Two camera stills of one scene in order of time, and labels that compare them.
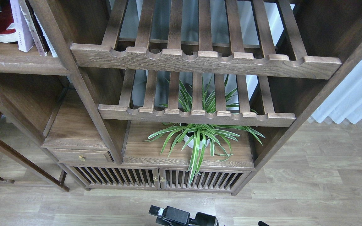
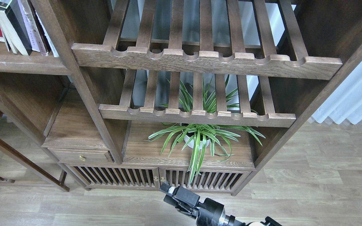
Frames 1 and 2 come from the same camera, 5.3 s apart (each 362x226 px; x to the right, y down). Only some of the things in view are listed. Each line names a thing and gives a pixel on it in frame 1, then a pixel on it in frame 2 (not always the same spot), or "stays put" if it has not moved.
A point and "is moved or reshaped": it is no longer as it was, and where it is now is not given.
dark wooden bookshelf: x=178 y=96 stays put
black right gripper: x=173 y=217 to x=210 y=212
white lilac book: x=25 y=37 is moved or reshaped
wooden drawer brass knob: x=82 y=155 stays put
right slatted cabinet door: x=212 y=180 stays put
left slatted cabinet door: x=106 y=177 stays put
